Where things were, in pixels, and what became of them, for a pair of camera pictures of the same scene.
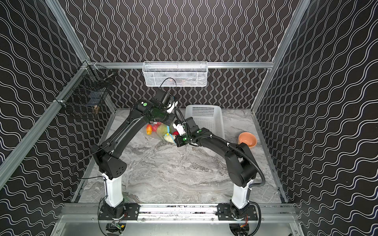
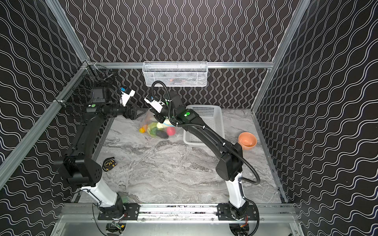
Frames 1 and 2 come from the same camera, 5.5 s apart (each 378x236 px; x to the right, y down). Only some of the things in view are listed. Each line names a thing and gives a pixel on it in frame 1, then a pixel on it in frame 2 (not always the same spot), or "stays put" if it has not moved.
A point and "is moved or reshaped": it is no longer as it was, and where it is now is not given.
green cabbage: (162, 129) -> (151, 129)
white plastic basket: (208, 116) stays put
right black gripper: (179, 140) -> (161, 117)
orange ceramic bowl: (248, 138) stays put
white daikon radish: (169, 138) is moved or reshaped
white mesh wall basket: (175, 73) stays put
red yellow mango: (149, 129) -> (143, 129)
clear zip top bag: (163, 132) is moved or reshaped
